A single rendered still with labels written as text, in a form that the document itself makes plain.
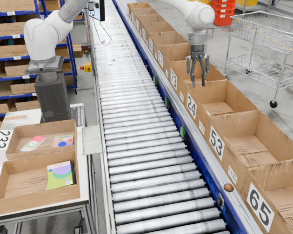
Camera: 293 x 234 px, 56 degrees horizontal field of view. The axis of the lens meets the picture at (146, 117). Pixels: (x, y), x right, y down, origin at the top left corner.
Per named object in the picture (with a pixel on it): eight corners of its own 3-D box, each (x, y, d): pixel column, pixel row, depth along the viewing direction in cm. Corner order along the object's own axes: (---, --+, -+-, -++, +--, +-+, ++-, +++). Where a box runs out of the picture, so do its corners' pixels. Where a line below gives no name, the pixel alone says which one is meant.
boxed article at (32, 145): (46, 139, 180) (45, 137, 179) (29, 154, 167) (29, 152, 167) (36, 137, 182) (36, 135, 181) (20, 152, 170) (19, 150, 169)
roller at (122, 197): (109, 198, 145) (109, 192, 142) (203, 182, 153) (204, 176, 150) (110, 206, 140) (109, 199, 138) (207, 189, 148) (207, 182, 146)
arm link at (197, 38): (185, 34, 153) (186, 45, 154) (191, 33, 144) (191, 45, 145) (201, 33, 154) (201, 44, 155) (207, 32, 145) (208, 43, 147)
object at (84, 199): (7, 115, 212) (6, 112, 210) (83, 106, 222) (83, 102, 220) (-35, 227, 130) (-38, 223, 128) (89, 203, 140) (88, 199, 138)
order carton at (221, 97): (184, 107, 186) (185, 84, 177) (224, 101, 191) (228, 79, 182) (206, 142, 154) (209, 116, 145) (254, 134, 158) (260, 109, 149)
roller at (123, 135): (103, 139, 187) (102, 133, 185) (176, 129, 195) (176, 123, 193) (103, 144, 183) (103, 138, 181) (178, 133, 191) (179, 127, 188)
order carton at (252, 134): (206, 142, 154) (209, 116, 145) (254, 134, 158) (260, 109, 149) (239, 196, 121) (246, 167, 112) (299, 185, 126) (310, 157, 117)
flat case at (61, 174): (48, 192, 138) (47, 190, 138) (47, 167, 154) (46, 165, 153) (76, 185, 142) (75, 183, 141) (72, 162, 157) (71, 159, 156)
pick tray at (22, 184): (9, 174, 155) (3, 160, 149) (78, 161, 162) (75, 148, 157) (-1, 215, 131) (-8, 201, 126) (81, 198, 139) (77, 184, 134)
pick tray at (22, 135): (18, 138, 182) (14, 126, 177) (77, 130, 188) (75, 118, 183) (9, 167, 159) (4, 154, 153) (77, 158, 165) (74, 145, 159)
